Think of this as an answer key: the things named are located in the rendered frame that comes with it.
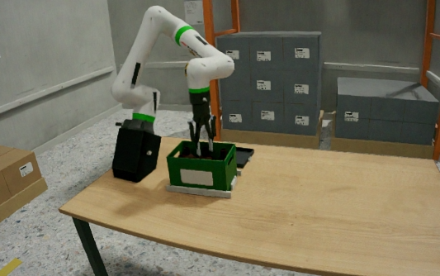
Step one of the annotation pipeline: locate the green bottle crate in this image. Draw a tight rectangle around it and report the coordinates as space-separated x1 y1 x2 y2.
169 140 237 191

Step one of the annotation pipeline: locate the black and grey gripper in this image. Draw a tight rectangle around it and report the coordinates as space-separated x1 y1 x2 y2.
187 103 216 156

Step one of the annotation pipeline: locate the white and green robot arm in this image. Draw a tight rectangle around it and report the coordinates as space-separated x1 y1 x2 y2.
111 6 234 134

